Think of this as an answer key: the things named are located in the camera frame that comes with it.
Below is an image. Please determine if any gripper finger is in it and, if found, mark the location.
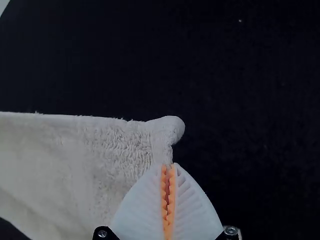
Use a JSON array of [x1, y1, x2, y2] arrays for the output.
[[167, 162, 241, 240], [93, 164, 174, 240]]

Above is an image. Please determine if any pale towel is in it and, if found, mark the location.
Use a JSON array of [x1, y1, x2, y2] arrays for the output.
[[0, 111, 186, 240]]

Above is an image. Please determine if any black mat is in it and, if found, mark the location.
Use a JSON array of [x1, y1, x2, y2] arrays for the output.
[[0, 0, 320, 240]]

